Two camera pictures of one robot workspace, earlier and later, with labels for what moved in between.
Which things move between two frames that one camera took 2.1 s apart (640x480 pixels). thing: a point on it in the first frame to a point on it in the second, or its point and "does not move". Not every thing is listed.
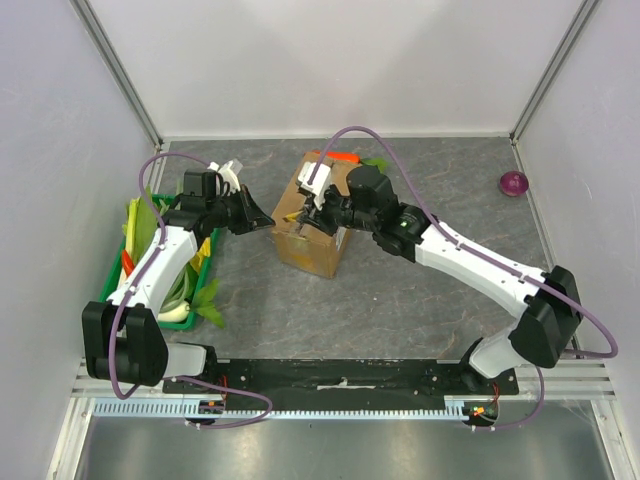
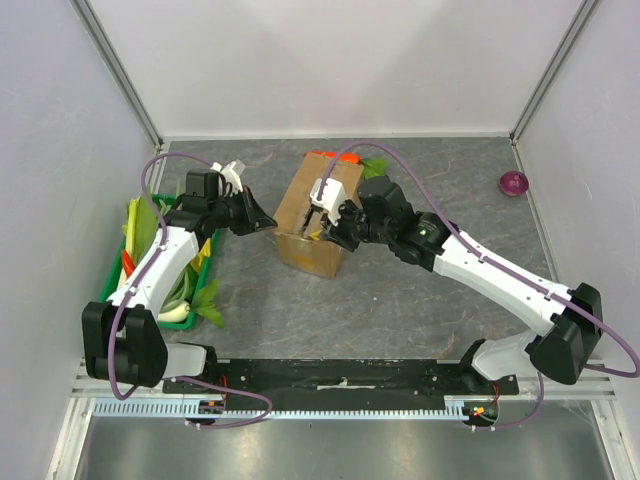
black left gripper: x=252 y=216 does not move
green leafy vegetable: x=141 y=222 does not move
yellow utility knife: x=293 y=216 to x=315 y=235
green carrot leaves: x=381 y=163 does not move
